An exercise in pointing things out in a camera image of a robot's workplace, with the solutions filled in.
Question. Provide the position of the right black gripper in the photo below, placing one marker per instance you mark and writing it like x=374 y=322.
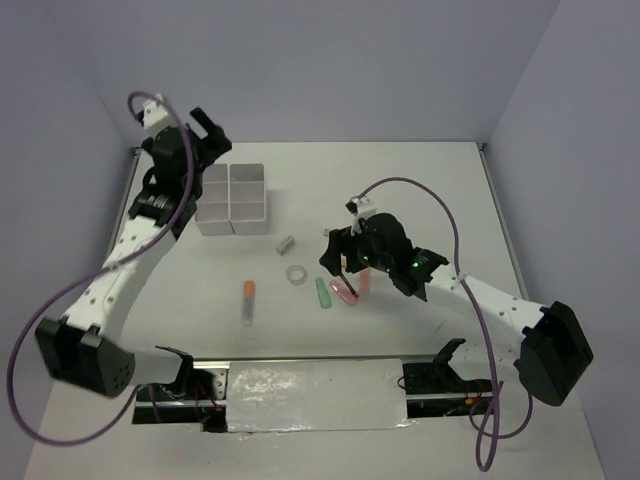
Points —
x=340 y=241

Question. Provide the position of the right aluminium table rail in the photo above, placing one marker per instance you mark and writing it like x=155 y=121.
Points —
x=522 y=288

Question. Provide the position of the clear tape roll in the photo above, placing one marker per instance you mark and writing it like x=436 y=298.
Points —
x=296 y=275

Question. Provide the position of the orange capped glue stick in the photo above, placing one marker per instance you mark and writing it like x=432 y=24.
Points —
x=248 y=303

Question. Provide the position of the aluminium table rail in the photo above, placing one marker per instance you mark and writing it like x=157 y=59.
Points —
x=522 y=288
x=134 y=160

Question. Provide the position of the red pen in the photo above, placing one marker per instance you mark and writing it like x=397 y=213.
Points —
x=348 y=282

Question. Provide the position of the right white compartment container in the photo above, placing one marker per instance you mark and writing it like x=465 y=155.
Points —
x=248 y=199

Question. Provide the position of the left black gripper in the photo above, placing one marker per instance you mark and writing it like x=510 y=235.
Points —
x=215 y=144

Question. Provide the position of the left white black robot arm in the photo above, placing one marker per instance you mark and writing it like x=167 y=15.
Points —
x=80 y=347

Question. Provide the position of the left aluminium table rail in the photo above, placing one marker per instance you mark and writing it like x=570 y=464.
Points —
x=134 y=160

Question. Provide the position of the green highlighter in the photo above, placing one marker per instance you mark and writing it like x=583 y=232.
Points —
x=323 y=293

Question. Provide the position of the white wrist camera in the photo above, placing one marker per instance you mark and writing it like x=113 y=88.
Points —
x=361 y=209
x=155 y=117

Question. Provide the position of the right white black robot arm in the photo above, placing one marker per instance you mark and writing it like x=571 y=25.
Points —
x=552 y=350

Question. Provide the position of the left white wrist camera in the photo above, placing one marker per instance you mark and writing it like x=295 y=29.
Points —
x=155 y=117

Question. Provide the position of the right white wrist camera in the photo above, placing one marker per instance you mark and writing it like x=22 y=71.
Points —
x=361 y=209

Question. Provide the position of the silver foil covered panel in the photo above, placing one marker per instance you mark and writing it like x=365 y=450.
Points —
x=304 y=396

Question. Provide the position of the orange pink highlighter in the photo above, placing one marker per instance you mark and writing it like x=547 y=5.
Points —
x=364 y=282

